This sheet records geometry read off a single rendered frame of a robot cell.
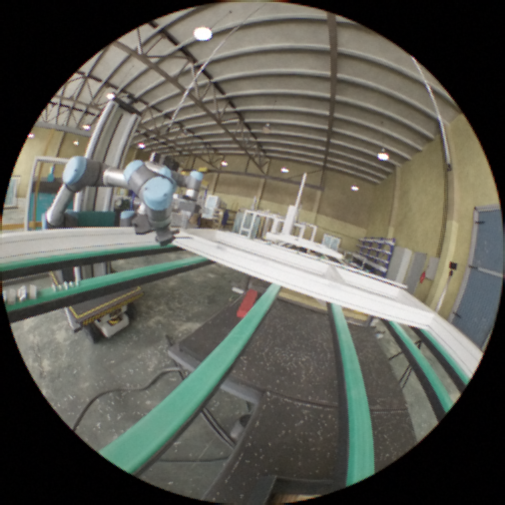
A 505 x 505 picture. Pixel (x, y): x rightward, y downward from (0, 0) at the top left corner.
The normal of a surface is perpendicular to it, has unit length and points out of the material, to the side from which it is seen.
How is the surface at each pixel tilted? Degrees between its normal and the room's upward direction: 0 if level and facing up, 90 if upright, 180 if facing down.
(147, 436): 0
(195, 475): 0
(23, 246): 90
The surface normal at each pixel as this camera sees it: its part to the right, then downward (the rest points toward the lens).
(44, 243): 0.90, 0.29
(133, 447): 0.25, -0.95
